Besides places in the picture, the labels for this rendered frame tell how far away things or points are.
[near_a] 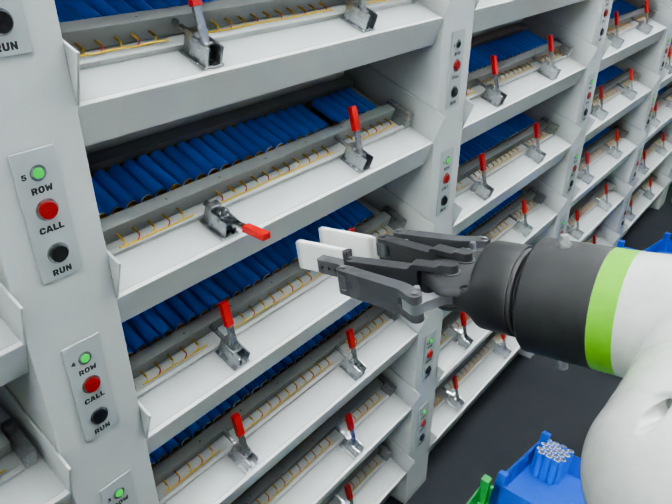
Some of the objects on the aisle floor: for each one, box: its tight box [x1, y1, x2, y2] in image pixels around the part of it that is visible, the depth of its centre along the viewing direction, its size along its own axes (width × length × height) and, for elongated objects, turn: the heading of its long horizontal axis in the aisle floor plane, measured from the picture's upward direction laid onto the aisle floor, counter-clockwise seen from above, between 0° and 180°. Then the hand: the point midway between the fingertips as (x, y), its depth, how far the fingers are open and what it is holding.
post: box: [342, 0, 475, 504], centre depth 114 cm, size 20×9×175 cm, turn 51°
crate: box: [489, 430, 586, 504], centre depth 142 cm, size 30×20×8 cm
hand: (335, 251), depth 62 cm, fingers open, 3 cm apart
